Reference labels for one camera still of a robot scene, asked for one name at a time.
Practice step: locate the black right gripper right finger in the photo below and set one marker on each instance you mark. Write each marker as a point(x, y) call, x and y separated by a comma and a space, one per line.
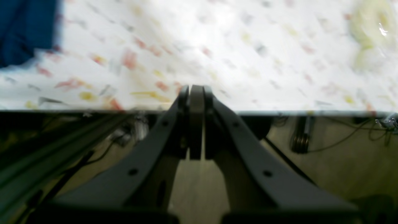
point(260, 188)

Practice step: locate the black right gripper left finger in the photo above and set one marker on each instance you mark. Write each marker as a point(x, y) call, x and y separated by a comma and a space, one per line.
point(136, 190)

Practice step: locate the navy blue t-shirt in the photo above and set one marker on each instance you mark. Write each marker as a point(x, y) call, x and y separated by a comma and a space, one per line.
point(26, 26)

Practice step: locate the clear tape roll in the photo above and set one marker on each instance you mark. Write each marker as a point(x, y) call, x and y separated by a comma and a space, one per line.
point(373, 26)

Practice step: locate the terrazzo pattern table cloth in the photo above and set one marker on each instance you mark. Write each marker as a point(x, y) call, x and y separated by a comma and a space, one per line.
point(257, 55)

